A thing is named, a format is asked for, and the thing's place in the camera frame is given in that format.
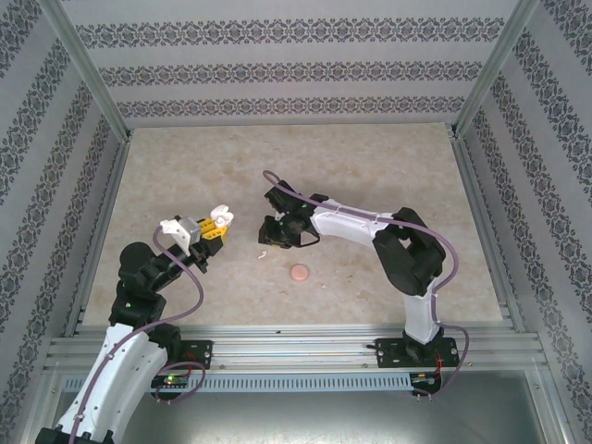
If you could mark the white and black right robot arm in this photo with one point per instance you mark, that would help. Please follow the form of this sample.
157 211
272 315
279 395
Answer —
351 224

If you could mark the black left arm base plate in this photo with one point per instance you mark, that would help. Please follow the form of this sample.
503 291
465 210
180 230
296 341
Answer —
199 353

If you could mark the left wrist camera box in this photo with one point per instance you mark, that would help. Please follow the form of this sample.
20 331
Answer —
182 233

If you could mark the aluminium frame post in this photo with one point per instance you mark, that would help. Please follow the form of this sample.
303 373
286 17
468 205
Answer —
83 65
497 60

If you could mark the grey metal panel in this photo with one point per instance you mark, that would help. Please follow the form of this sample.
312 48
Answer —
296 416

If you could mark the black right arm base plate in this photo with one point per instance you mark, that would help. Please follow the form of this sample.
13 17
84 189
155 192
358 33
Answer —
390 353

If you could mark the aluminium mounting rail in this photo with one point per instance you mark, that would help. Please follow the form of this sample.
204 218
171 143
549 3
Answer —
296 347

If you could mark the aluminium side rail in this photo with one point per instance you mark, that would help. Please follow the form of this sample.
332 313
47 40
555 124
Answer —
104 222
481 217

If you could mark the white earbud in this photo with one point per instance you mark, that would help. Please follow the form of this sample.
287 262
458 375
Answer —
262 254

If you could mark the pink round charging case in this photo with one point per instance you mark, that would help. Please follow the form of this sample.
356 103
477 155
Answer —
299 273

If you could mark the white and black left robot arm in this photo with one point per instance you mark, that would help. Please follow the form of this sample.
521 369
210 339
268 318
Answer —
120 370

